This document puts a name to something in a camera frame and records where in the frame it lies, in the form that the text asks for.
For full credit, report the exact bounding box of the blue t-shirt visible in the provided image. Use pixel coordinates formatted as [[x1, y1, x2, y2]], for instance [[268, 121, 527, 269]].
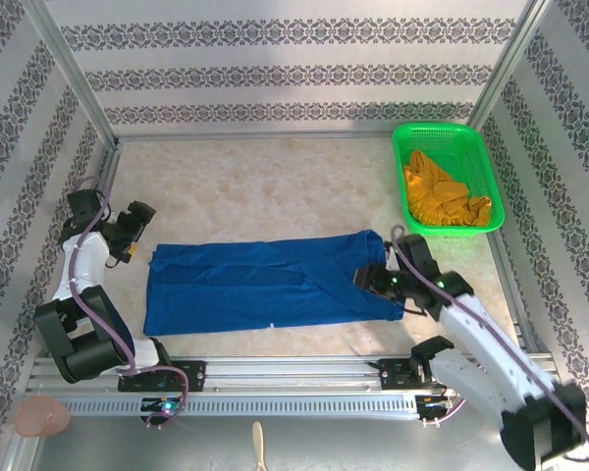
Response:
[[142, 229, 404, 338]]

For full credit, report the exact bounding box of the yellow crumpled cloth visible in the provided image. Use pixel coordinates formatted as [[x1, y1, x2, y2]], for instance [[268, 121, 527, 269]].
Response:
[[402, 149, 495, 230]]

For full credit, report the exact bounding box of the small circuit board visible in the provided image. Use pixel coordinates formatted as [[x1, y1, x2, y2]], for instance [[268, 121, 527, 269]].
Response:
[[418, 394, 460, 411], [140, 397, 186, 416]]

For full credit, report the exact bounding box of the green plastic basket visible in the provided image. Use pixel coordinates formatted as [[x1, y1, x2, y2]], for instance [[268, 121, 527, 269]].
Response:
[[391, 121, 506, 237]]

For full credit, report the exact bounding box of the pink translucent cup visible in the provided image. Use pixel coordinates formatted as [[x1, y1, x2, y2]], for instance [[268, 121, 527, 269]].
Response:
[[13, 395, 73, 438]]

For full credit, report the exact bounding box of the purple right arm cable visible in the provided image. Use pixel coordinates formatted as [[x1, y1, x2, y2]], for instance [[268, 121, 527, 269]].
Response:
[[390, 225, 589, 463]]

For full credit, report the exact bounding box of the aluminium frame rail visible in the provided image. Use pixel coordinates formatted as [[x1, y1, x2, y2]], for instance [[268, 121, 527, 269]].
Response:
[[115, 130, 399, 144], [48, 139, 124, 357], [485, 230, 554, 354]]

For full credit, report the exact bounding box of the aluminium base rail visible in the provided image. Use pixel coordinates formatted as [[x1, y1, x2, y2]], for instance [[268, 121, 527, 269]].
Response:
[[27, 355, 559, 396]]

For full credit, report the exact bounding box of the aluminium frame post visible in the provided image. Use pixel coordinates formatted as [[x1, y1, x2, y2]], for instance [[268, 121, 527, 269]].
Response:
[[465, 0, 554, 131], [22, 0, 119, 148]]

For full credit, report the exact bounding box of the slotted grey cable duct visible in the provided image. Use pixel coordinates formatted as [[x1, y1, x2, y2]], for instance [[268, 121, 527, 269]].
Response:
[[61, 394, 418, 419]]

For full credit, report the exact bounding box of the wooden spatula handle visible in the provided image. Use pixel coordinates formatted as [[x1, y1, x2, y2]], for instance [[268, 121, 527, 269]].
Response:
[[251, 420, 268, 471]]

